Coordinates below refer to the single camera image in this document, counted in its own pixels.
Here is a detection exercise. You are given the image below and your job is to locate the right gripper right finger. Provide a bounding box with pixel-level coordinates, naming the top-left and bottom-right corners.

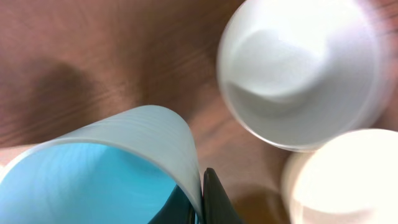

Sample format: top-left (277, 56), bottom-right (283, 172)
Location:
top-left (203, 168), bottom-right (243, 224)

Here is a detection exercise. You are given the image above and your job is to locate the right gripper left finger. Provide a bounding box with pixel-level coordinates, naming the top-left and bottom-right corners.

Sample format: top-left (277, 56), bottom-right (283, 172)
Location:
top-left (149, 186), bottom-right (196, 224)

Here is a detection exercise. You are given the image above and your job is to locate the light blue cup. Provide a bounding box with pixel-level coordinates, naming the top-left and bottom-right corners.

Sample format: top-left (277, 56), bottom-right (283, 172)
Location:
top-left (1, 105), bottom-right (203, 223)

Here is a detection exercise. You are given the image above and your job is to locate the white small bowl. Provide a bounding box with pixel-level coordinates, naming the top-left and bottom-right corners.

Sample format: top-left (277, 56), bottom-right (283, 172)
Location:
top-left (281, 129), bottom-right (397, 224)

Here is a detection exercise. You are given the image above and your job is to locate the grey small bowl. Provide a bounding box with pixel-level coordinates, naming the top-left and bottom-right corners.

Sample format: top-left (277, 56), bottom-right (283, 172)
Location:
top-left (216, 0), bottom-right (394, 151)

